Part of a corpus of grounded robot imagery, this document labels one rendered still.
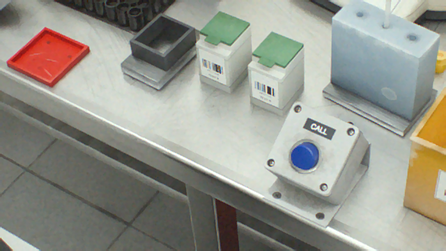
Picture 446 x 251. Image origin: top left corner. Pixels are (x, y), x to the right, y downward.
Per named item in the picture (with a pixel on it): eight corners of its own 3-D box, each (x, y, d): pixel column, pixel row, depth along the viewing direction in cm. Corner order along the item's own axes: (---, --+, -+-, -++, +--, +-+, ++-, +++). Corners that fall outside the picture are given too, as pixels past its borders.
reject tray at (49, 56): (7, 66, 102) (5, 61, 102) (46, 31, 106) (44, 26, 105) (51, 88, 99) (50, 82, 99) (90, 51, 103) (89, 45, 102)
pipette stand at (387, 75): (321, 96, 96) (323, 26, 88) (357, 58, 99) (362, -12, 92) (403, 137, 91) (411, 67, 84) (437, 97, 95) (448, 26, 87)
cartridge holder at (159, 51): (121, 72, 100) (116, 49, 98) (171, 26, 105) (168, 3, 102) (159, 91, 98) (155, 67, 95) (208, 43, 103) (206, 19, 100)
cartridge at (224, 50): (199, 81, 99) (194, 35, 94) (223, 55, 101) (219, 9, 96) (230, 94, 97) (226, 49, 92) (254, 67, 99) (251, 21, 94)
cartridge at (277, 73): (249, 103, 96) (247, 57, 91) (273, 75, 98) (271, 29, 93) (282, 117, 94) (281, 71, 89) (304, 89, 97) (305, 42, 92)
